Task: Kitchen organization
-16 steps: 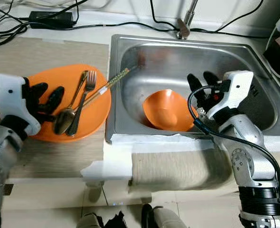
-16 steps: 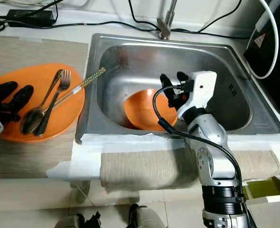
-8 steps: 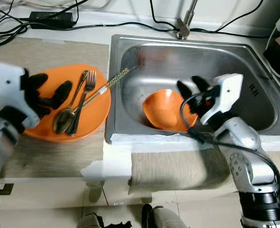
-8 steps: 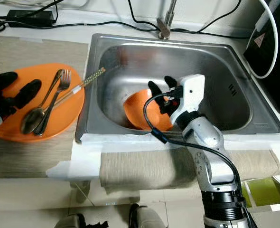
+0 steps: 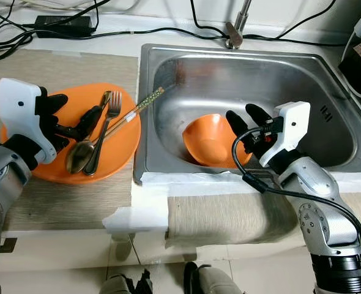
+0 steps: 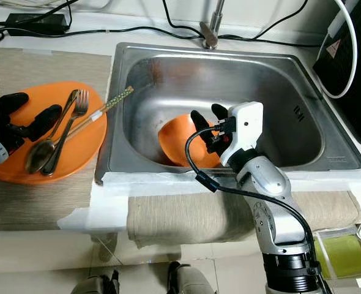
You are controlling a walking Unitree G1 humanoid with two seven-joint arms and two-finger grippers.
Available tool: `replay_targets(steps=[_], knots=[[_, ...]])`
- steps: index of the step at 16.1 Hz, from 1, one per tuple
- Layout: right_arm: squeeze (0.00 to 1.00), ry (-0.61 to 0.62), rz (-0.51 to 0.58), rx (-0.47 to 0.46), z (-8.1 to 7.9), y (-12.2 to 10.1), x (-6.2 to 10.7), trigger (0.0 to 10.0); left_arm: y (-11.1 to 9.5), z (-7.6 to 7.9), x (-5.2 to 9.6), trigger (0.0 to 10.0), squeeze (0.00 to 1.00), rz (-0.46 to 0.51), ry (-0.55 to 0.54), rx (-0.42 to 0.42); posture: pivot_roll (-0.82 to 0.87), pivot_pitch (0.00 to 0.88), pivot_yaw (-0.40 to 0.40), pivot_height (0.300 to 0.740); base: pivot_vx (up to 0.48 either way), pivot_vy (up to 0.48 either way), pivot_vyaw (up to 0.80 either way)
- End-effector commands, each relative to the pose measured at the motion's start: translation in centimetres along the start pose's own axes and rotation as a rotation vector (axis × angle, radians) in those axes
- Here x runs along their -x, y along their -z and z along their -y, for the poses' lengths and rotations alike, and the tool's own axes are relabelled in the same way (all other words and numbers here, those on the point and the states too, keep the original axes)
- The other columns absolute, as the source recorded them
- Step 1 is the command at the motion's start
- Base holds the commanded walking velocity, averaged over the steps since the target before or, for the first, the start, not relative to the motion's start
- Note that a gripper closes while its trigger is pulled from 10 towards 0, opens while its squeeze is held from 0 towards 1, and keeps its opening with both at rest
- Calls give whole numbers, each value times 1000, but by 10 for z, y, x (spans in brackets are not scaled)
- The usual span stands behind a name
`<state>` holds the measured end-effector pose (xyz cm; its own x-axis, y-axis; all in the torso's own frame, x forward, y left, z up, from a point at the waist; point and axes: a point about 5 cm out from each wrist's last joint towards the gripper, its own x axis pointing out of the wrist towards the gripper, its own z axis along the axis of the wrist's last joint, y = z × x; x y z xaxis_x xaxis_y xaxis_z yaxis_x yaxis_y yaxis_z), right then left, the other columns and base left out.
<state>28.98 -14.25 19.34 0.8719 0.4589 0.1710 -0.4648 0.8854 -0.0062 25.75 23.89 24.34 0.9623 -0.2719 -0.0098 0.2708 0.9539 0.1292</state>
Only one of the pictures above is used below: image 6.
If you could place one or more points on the stainless steel sink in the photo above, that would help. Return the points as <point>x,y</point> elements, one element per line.
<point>266,79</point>

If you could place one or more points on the patterned chopstick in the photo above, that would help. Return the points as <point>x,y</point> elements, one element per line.
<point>104,109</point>
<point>113,101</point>

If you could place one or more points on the orange bowl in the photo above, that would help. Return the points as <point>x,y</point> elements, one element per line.
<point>177,141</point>

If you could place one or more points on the black power adapter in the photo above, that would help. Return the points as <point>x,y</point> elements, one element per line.
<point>37,23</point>

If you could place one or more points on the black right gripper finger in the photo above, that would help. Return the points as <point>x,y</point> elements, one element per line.
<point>220,113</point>
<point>200,128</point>

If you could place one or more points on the bronze metal spoon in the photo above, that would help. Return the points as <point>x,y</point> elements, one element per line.
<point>38,158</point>

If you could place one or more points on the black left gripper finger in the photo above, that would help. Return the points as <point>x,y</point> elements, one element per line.
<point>14,103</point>
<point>44,124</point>

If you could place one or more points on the robot leg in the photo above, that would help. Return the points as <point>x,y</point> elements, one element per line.
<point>196,282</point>
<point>89,286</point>

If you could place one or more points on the metal faucet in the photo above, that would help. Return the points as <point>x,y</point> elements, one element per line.
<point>210,35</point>

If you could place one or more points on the bronze metal fork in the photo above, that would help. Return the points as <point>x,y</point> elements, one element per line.
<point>81,105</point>

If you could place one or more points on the robot left leg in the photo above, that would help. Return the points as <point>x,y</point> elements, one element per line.
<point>89,286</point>

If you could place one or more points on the orange plate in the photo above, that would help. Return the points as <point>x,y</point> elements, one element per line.
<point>89,141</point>

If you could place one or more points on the black countertop appliance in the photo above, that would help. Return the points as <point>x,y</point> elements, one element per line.
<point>358,116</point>

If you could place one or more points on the robot right leg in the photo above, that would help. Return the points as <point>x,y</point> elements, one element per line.
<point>196,282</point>

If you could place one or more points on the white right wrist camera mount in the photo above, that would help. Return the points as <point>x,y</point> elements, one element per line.
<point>245,125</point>

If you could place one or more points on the beige hanging towel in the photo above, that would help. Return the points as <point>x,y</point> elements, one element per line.
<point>193,220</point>

